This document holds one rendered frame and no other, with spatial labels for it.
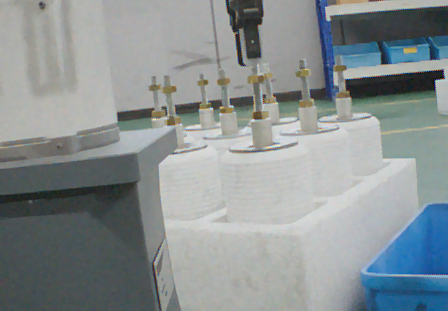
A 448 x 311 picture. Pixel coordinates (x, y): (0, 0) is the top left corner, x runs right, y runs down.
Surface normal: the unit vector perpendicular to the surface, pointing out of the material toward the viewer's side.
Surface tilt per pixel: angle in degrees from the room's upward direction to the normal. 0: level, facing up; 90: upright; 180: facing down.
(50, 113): 90
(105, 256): 90
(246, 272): 90
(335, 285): 90
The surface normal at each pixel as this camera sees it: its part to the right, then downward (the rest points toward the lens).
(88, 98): 0.78, -0.01
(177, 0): -0.07, 0.12
